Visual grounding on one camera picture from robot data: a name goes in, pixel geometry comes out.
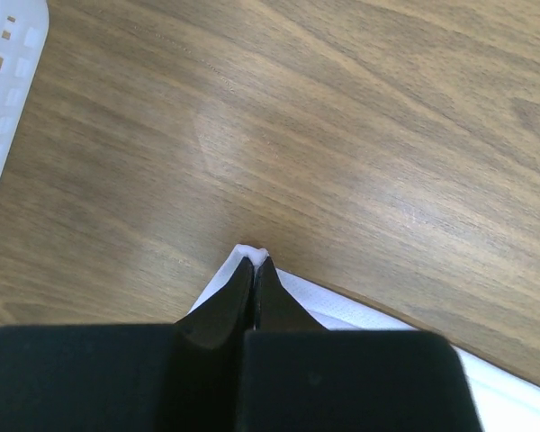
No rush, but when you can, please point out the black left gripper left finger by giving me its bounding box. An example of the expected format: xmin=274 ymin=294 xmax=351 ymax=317
xmin=173 ymin=257 xmax=255 ymax=351

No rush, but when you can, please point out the white t shirt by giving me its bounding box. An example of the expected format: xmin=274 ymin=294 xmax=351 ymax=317
xmin=191 ymin=244 xmax=540 ymax=431

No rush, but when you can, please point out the white plastic basket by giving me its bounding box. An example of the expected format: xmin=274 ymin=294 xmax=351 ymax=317
xmin=0 ymin=0 xmax=50 ymax=177

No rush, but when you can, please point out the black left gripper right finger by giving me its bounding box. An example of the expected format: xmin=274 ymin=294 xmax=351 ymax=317
xmin=254 ymin=256 xmax=327 ymax=331

